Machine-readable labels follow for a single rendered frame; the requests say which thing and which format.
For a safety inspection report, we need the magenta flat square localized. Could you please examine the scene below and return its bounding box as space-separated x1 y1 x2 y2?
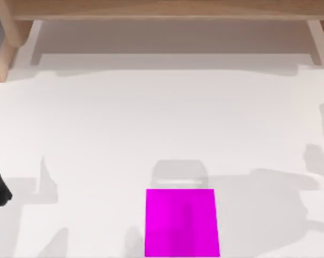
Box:
144 188 221 258

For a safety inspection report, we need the pale wooden shelf unit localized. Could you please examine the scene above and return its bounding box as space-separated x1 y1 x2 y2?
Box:
0 0 324 83

